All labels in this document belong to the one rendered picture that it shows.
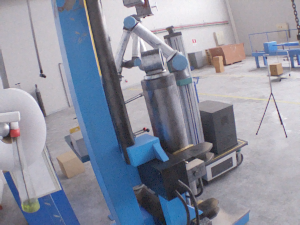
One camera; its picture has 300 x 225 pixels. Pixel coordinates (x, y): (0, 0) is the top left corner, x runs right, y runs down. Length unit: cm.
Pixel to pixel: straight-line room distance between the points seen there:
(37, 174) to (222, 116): 229
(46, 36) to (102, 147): 1112
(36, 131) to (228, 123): 251
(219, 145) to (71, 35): 219
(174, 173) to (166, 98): 47
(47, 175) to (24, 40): 1137
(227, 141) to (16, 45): 1075
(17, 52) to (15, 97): 1145
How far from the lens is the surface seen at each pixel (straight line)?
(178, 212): 151
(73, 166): 427
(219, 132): 298
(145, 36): 239
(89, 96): 139
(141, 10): 179
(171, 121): 159
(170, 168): 130
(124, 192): 160
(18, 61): 1219
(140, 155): 138
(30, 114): 80
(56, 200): 278
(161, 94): 154
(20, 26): 1248
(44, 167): 110
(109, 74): 131
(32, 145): 82
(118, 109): 133
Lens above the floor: 165
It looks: 14 degrees down
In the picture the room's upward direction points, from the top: 14 degrees counter-clockwise
